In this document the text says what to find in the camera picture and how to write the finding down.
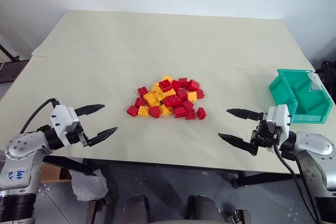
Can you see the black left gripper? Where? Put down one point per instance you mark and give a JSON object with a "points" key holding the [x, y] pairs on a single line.
{"points": [[77, 134]]}

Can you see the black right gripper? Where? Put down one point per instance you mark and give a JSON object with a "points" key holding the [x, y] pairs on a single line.
{"points": [[265, 134]]}

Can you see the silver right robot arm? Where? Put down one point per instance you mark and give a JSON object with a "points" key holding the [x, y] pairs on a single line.
{"points": [[312, 150]]}

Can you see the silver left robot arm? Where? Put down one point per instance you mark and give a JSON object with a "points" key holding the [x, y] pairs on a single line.
{"points": [[22, 153]]}

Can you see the brown cardboard box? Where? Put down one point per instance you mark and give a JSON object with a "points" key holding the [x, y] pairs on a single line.
{"points": [[53, 172]]}

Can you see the white plastic bag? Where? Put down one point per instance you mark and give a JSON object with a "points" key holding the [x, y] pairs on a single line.
{"points": [[89, 184]]}

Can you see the beige table cover sheet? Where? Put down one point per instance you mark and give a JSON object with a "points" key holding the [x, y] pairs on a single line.
{"points": [[162, 140], [178, 37]]}

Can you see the green plastic bin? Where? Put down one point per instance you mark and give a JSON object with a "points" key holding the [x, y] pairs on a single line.
{"points": [[311, 106]]}

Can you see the clear bin label holder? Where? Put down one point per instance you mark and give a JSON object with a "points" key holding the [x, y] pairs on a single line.
{"points": [[314, 82]]}

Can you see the dark rounded shape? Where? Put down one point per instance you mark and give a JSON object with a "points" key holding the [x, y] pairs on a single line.
{"points": [[206, 209], [135, 209]]}

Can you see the metal caster foot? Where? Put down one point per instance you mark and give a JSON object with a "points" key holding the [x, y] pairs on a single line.
{"points": [[239, 216]]}

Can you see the dark floor mat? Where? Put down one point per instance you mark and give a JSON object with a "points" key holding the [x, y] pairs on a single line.
{"points": [[13, 70]]}

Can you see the black background equipment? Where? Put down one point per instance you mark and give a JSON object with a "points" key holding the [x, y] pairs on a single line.
{"points": [[328, 73]]}

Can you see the black metal stand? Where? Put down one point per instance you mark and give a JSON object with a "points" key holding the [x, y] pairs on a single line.
{"points": [[10, 54]]}

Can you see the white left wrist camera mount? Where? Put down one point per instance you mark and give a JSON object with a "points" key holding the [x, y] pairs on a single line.
{"points": [[61, 119]]}

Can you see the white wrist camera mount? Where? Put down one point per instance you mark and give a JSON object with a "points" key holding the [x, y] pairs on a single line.
{"points": [[61, 119], [281, 117]]}

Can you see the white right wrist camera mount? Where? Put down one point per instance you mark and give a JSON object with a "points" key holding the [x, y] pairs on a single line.
{"points": [[281, 117]]}

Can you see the black table frame bar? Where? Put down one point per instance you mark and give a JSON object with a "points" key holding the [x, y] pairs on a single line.
{"points": [[71, 165], [265, 179]]}

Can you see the rusty metal bracket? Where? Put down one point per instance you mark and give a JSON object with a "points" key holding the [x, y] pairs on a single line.
{"points": [[95, 208]]}

